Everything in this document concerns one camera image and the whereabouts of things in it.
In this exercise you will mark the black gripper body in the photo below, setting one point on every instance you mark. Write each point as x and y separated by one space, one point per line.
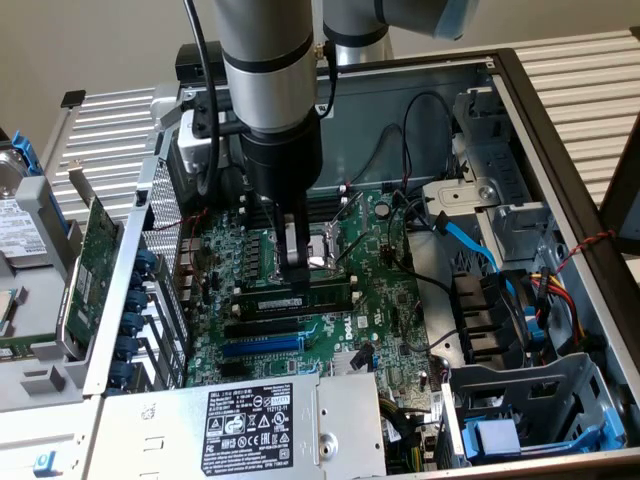
280 160

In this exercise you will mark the green RAM stick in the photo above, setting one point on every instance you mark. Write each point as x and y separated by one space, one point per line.
30 345
325 297

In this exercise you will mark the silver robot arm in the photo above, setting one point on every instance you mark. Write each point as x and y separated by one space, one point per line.
270 75

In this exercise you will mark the black RAM slot white latches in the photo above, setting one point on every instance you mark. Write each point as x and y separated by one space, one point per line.
330 206
330 195
270 317

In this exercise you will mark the thin metal locking lever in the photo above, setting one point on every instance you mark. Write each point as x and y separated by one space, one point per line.
327 267
267 217

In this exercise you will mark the CPU socket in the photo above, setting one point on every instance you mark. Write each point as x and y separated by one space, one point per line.
322 245

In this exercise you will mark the long black expansion slot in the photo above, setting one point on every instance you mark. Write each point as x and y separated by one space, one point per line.
262 328

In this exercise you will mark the blue expansion slot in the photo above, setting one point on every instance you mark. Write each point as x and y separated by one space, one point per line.
262 346

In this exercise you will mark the green motherboard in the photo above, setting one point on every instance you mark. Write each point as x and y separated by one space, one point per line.
380 280

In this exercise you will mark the silver socket cover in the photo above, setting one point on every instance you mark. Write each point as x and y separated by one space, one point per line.
367 215

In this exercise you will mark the silver chipset heatsink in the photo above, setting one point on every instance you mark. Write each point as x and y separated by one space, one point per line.
342 365

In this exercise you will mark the short black expansion slot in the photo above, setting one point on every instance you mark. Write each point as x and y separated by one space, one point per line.
235 370

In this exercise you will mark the round coin battery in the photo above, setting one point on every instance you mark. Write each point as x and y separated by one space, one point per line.
382 209

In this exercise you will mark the grey metal PC case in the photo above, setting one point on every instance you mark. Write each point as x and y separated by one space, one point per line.
390 115

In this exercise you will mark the black box device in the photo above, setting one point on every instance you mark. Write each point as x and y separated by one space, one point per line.
187 60

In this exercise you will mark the blue card retention clip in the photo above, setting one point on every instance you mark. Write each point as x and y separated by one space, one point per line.
132 323
120 373
136 300
127 347
146 261

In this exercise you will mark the green graphics card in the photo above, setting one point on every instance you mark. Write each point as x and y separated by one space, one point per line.
90 270

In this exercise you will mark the silver power supply unit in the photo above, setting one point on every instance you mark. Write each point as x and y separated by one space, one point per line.
165 440

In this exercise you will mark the black table end cap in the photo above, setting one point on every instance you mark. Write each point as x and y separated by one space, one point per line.
73 98

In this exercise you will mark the silver metal disk bay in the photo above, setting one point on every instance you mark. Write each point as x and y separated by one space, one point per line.
505 165

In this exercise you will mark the grey metal disk bay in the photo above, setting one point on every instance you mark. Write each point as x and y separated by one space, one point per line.
500 380

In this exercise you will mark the blue plastic disk caddy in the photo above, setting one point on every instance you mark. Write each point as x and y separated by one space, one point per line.
27 150
495 435

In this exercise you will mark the silver hard disk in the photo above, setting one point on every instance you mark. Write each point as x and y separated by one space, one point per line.
20 230

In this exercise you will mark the silver CPU chip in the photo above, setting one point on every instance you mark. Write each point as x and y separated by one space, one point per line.
7 310

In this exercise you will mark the blue release latch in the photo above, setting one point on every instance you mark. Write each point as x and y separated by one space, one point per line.
47 462

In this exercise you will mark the dark flat panel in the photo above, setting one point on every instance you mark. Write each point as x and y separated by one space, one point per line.
625 200

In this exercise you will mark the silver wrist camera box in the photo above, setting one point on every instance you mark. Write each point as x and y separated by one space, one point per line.
192 150

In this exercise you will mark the silver metal bracket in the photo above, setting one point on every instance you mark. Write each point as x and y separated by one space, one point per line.
450 195

